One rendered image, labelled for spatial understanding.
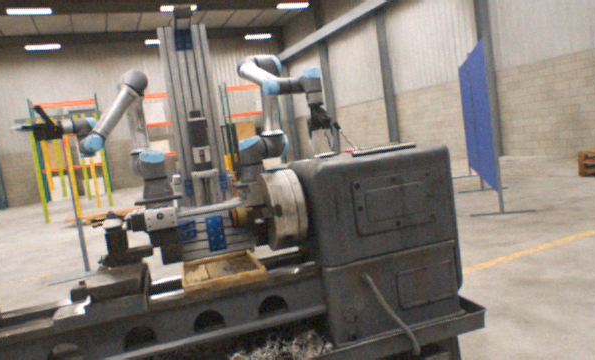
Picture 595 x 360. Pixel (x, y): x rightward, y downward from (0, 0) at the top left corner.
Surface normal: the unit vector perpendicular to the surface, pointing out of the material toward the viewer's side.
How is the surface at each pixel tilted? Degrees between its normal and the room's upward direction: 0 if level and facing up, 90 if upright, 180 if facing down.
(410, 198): 90
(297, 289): 88
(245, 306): 88
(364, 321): 90
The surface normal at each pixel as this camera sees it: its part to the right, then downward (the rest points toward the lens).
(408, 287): 0.27, 0.05
